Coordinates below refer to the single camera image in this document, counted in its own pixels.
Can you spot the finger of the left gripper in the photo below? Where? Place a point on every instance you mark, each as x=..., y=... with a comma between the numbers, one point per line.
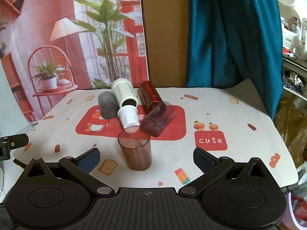
x=8, y=143

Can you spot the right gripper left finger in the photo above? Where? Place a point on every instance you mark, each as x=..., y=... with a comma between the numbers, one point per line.
x=80, y=168

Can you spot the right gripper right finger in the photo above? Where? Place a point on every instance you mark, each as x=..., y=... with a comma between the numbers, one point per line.
x=214, y=170

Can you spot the brown translucent plastic cup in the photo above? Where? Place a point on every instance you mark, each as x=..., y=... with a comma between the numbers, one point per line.
x=135, y=144

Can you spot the grey translucent plastic cup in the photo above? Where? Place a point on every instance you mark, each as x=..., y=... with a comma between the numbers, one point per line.
x=108, y=105

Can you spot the small white ribbed cup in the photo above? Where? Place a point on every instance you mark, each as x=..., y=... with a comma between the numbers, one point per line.
x=129, y=118

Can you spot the purple translucent plastic cup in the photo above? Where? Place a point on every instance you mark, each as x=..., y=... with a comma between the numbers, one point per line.
x=158, y=118

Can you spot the red translucent plastic cup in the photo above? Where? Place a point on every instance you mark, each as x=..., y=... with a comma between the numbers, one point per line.
x=152, y=99

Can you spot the pale green ribbed cup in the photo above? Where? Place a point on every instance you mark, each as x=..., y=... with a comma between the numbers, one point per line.
x=124, y=92

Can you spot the pink living room backdrop poster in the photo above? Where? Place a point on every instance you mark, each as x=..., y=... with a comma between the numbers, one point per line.
x=50, y=48

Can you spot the white folding board stand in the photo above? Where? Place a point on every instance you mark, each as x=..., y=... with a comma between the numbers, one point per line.
x=11, y=118

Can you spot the white cartoon bear table mat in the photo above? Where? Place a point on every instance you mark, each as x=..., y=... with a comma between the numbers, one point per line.
x=225, y=122

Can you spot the teal blue curtain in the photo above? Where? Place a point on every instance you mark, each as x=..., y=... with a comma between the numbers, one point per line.
x=233, y=40

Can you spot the cluttered white shelf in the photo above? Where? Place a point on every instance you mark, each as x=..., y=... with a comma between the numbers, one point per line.
x=293, y=23

